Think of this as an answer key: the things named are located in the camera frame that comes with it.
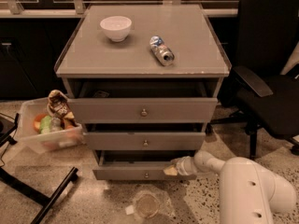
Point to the orange round object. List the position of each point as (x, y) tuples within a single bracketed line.
[(37, 120)]

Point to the green round object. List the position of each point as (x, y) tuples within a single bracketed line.
[(45, 125)]

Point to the white ceramic bowl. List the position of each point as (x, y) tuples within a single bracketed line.
[(116, 28)]

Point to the black office chair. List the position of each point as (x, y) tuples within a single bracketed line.
[(267, 33)]

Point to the crushed silver soda can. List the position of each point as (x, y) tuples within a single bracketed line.
[(161, 51)]

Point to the grey drawer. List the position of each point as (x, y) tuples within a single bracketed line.
[(143, 102), (144, 136), (137, 164)]

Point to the dark object in drawer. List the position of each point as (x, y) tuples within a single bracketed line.
[(100, 94)]

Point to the brown snack bag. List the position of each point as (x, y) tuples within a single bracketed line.
[(58, 105)]

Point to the grey drawer cabinet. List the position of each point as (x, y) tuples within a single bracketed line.
[(184, 29)]

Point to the clear plastic bin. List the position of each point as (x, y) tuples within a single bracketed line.
[(68, 136)]

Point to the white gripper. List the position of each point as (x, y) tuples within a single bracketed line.
[(184, 166)]

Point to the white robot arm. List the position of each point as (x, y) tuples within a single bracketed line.
[(249, 193)]

